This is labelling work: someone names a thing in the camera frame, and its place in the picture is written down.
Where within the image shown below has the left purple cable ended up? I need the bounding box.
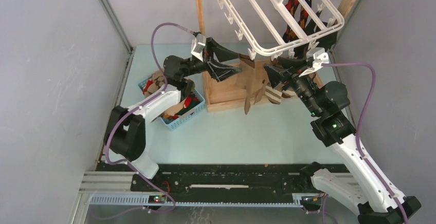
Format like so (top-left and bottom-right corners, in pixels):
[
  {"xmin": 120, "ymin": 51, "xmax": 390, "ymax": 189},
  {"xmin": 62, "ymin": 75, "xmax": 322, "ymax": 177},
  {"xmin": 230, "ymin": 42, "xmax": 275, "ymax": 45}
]
[{"xmin": 104, "ymin": 22, "xmax": 200, "ymax": 215}]

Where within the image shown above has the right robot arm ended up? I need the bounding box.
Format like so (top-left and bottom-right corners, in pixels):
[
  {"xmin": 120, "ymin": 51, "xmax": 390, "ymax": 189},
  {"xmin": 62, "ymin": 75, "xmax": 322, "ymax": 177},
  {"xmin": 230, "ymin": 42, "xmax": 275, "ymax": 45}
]
[{"xmin": 264, "ymin": 53, "xmax": 421, "ymax": 223}]

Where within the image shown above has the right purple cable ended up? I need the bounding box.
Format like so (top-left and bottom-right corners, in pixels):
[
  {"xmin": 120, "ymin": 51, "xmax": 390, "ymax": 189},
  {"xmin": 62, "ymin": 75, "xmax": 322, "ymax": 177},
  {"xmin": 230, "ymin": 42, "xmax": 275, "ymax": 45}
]
[{"xmin": 320, "ymin": 62, "xmax": 409, "ymax": 224}]

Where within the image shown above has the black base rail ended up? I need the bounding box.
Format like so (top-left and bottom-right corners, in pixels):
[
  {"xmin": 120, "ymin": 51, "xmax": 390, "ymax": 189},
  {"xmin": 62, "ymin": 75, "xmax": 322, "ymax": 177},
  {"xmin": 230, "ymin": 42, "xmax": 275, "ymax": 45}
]
[{"xmin": 150, "ymin": 164, "xmax": 320, "ymax": 204}]

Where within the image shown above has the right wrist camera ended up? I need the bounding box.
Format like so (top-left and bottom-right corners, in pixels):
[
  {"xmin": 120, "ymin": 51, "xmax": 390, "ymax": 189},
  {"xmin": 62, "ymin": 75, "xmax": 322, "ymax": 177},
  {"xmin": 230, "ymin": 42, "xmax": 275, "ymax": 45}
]
[{"xmin": 299, "ymin": 47, "xmax": 330, "ymax": 77}]

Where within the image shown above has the purple cable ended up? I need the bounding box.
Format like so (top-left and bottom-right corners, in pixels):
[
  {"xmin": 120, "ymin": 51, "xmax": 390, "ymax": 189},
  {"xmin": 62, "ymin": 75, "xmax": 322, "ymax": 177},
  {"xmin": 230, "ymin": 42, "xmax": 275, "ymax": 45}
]
[
  {"xmin": 104, "ymin": 22, "xmax": 200, "ymax": 215},
  {"xmin": 320, "ymin": 62, "xmax": 409, "ymax": 224}
]

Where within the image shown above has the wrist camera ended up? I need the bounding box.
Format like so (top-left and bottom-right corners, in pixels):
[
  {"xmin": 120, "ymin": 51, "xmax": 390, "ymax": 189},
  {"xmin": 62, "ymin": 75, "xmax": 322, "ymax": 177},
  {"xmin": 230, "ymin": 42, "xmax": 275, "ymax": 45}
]
[
  {"xmin": 299, "ymin": 47, "xmax": 330, "ymax": 77},
  {"xmin": 191, "ymin": 33, "xmax": 207, "ymax": 62}
]

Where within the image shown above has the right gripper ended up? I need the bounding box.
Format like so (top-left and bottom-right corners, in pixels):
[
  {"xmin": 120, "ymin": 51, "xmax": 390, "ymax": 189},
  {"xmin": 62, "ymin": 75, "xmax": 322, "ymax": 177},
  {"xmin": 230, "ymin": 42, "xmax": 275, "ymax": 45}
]
[{"xmin": 263, "ymin": 57, "xmax": 322, "ymax": 117}]

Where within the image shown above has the brown argyle sock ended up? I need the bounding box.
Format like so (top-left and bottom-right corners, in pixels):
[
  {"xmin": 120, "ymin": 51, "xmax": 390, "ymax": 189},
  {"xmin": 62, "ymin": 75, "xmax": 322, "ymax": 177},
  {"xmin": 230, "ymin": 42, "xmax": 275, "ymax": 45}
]
[{"xmin": 142, "ymin": 71, "xmax": 166, "ymax": 98}]

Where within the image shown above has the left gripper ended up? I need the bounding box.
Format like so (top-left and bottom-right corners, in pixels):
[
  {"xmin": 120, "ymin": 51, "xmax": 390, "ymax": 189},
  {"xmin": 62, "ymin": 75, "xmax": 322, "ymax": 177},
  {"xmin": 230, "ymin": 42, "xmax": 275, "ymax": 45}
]
[{"xmin": 181, "ymin": 38, "xmax": 242, "ymax": 83}]

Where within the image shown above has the black sock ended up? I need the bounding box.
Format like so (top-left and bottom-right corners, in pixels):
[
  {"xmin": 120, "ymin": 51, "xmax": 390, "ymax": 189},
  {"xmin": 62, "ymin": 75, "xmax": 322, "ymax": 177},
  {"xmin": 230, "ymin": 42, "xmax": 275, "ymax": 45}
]
[{"xmin": 304, "ymin": 21, "xmax": 338, "ymax": 51}]

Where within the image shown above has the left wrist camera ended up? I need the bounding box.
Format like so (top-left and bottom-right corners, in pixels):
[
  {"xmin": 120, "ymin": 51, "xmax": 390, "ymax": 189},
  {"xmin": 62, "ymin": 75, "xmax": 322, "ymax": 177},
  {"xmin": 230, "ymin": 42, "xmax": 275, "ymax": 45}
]
[{"xmin": 191, "ymin": 33, "xmax": 207, "ymax": 62}]

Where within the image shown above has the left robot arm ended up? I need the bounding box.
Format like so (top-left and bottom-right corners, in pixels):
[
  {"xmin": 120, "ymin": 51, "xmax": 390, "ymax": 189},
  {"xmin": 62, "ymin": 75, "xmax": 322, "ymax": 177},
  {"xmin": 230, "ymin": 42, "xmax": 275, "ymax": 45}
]
[{"xmin": 104, "ymin": 34, "xmax": 243, "ymax": 191}]

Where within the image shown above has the blue plastic basket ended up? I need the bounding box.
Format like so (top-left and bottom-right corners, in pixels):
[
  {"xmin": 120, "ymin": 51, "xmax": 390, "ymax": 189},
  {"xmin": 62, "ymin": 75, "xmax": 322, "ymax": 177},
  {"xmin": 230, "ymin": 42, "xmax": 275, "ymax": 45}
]
[{"xmin": 138, "ymin": 75, "xmax": 205, "ymax": 130}]

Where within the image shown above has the red yellow argyle sock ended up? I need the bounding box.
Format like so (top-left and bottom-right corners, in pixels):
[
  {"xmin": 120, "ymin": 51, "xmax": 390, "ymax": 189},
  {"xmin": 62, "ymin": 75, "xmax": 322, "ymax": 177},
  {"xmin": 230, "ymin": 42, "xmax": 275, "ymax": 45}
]
[{"xmin": 282, "ymin": 0, "xmax": 319, "ymax": 44}]

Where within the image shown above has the white plastic clip hanger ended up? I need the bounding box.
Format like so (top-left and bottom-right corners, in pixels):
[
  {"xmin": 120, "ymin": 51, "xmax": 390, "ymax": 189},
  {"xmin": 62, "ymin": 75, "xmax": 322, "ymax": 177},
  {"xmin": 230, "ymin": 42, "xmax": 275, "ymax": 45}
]
[{"xmin": 216, "ymin": 0, "xmax": 345, "ymax": 60}]

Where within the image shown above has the plain brown sock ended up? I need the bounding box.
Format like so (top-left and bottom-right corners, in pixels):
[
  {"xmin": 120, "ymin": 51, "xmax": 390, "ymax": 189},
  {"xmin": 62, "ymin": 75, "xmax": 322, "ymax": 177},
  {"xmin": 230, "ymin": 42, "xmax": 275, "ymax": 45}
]
[{"xmin": 235, "ymin": 55, "xmax": 269, "ymax": 115}]

